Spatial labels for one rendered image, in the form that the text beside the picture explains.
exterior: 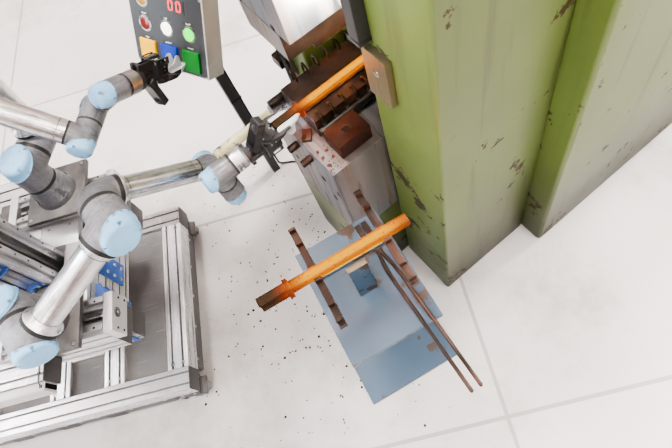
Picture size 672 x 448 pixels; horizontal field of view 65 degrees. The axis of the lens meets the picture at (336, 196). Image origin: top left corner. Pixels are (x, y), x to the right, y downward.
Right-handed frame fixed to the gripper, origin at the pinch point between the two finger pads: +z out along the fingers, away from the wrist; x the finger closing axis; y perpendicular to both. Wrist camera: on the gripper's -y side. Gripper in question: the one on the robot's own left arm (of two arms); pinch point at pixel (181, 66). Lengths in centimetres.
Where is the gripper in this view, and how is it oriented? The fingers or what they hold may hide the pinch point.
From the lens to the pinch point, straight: 191.9
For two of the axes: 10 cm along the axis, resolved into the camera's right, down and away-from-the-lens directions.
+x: -8.7, -3.2, 3.7
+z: 4.9, -4.9, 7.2
